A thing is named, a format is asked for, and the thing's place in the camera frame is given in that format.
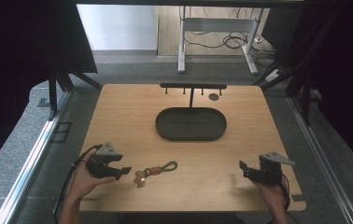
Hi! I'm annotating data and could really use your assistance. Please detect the black metal stand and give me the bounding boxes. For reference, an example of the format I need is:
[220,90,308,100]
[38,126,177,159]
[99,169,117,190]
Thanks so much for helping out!
[47,66,104,121]
[252,55,323,127]

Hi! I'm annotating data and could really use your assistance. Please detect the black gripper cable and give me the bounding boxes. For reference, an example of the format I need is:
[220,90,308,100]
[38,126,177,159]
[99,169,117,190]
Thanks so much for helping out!
[52,144,104,217]
[277,172,291,212]

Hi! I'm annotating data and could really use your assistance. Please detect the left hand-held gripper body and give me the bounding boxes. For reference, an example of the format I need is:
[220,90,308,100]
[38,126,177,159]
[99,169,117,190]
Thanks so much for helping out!
[85,141,124,180]

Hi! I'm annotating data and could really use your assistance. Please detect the aluminium rail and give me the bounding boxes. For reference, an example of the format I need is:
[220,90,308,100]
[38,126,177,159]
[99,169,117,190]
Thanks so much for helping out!
[287,96,353,224]
[0,91,75,224]

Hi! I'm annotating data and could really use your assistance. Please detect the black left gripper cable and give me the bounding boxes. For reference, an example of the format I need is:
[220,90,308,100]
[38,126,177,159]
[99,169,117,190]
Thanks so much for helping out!
[52,144,104,217]

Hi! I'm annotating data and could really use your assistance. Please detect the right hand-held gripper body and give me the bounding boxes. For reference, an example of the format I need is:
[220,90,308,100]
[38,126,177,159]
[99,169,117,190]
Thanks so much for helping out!
[243,150,296,188]

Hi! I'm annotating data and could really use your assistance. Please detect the black tape patch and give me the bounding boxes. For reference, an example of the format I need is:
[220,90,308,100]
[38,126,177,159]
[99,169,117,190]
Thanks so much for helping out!
[36,97,51,108]

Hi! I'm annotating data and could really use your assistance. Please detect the keychain with green loop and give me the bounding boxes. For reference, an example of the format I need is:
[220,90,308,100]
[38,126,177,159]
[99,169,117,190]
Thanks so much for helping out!
[133,161,178,189]

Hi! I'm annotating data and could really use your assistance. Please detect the white power strip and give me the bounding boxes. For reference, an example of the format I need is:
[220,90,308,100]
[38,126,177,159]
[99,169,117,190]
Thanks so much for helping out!
[263,68,282,83]

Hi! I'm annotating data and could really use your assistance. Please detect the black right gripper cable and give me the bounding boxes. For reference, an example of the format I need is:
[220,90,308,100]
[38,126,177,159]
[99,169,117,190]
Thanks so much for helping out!
[277,172,291,212]

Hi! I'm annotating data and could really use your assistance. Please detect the person's left hand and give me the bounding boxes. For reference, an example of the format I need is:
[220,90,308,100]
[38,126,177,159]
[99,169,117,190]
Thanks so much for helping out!
[66,150,117,203]

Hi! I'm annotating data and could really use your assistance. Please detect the black floor cables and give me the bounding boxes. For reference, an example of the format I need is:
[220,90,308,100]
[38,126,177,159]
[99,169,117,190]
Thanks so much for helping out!
[183,29,279,68]

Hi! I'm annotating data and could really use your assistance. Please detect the black key rack with tray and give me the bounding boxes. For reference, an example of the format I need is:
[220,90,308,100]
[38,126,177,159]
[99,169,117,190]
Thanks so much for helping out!
[154,82,228,142]

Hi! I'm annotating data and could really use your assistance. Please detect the black curtain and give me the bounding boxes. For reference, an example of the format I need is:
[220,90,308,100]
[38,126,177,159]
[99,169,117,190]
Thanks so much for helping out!
[260,0,353,180]
[0,0,98,180]

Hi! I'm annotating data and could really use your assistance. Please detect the person's right hand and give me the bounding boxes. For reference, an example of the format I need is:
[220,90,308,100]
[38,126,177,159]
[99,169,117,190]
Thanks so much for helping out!
[251,180,289,216]

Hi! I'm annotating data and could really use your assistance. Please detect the white metal desk frame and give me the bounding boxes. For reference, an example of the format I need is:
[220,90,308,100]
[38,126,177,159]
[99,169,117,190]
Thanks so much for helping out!
[176,5,265,76]

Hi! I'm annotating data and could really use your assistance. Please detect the black tape strip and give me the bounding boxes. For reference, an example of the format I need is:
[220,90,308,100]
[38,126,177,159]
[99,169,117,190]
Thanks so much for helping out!
[290,193,306,203]

